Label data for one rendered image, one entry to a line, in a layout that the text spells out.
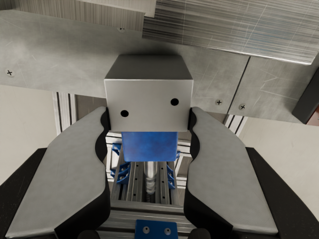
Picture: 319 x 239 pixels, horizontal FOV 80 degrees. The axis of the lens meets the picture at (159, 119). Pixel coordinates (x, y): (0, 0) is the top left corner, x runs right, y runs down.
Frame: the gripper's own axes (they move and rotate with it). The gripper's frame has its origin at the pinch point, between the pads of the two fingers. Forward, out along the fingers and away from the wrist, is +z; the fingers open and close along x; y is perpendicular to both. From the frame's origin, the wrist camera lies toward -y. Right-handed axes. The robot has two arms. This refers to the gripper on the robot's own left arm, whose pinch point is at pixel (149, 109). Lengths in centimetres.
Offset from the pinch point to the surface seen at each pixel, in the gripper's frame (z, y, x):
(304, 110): 3.4, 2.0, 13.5
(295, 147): 85, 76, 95
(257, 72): 4.6, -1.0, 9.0
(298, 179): 85, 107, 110
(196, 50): 4.6, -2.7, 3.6
